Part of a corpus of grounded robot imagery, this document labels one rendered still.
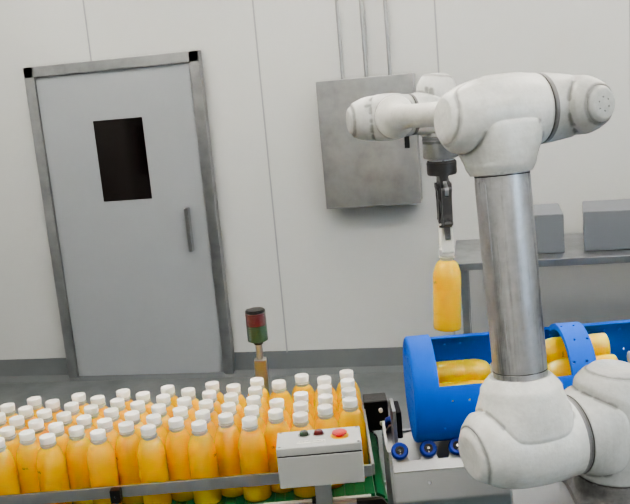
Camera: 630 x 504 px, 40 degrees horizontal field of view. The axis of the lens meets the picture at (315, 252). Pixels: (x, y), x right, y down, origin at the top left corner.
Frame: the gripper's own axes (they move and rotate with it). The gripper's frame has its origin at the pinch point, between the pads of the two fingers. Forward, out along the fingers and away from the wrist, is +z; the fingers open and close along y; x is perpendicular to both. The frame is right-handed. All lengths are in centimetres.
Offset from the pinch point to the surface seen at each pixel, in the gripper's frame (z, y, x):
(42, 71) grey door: -67, 373, 212
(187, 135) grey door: -17, 358, 118
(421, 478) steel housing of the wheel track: 61, -8, 11
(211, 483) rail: 54, -16, 64
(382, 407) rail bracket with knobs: 52, 22, 19
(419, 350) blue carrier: 28.5, -1.6, 8.9
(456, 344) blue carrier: 33.4, 15.8, -3.3
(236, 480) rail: 53, -16, 58
